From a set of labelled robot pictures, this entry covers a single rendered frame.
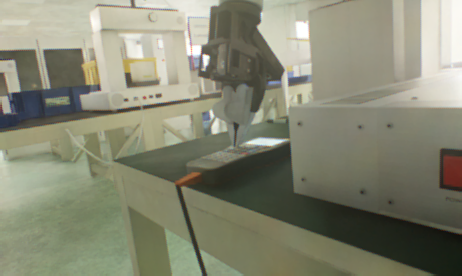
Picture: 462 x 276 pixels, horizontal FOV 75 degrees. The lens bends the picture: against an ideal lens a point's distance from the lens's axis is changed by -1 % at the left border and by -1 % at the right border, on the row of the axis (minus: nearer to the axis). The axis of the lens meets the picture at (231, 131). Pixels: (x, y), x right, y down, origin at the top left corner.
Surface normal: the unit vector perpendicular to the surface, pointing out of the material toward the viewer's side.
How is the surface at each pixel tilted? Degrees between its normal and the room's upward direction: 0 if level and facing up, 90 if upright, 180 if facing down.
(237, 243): 90
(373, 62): 90
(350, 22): 90
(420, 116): 90
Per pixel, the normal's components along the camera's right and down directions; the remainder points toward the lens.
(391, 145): -0.74, 0.19
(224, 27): 0.72, 0.04
